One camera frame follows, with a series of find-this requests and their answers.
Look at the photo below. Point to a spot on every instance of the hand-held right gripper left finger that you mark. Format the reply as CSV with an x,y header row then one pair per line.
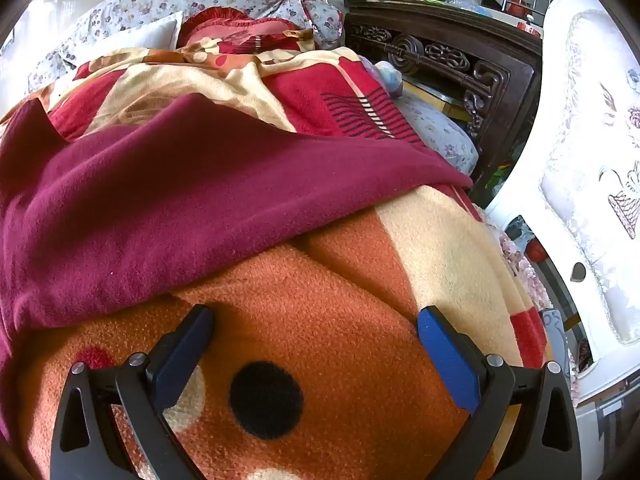
x,y
182,360

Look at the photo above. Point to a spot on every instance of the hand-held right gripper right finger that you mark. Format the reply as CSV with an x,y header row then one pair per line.
x,y
445,355

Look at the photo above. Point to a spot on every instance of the maroon fleece garment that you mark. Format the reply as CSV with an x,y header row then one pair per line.
x,y
200,185

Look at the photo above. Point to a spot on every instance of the orange red printed blanket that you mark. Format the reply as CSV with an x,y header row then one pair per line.
x,y
325,310

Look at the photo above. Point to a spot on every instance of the floral bed sheet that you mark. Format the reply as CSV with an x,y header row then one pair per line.
x,y
435,130

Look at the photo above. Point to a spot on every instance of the white upholstered chair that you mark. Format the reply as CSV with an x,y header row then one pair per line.
x,y
575,110

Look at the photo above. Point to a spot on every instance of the pale blue cloth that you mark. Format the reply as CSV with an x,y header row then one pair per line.
x,y
390,77

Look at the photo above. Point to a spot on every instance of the small floral pillow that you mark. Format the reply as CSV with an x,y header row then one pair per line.
x,y
50,62

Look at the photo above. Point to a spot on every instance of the white pillow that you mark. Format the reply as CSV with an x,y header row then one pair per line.
x,y
140,35

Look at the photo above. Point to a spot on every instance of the dark carved wooden headboard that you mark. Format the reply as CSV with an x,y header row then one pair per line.
x,y
425,25

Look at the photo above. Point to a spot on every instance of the red ruffled pillow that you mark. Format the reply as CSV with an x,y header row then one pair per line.
x,y
225,22

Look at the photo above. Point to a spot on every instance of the clear plastic bag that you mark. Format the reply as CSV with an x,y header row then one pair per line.
x,y
470,2

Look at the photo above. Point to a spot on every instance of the red container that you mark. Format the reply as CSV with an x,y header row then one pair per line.
x,y
519,5

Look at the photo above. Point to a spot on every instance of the floral pillows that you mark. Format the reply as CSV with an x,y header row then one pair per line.
x,y
150,0

